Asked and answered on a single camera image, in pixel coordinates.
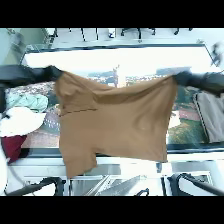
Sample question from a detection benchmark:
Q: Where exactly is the white garment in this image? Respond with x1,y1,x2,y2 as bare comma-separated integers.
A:
0,106,47,138

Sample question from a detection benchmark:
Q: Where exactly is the silver frame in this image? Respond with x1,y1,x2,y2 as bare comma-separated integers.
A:
6,156,224,197

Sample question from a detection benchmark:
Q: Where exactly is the pale green garment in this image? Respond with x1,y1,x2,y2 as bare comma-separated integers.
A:
5,92,50,114

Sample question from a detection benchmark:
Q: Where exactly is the brown T-shirt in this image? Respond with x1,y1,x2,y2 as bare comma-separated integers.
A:
53,70,179,180

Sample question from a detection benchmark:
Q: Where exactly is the grey garment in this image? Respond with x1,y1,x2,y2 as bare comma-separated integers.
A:
192,91,224,144

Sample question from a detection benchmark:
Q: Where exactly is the dark red garment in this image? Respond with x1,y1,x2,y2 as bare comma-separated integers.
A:
0,134,28,164

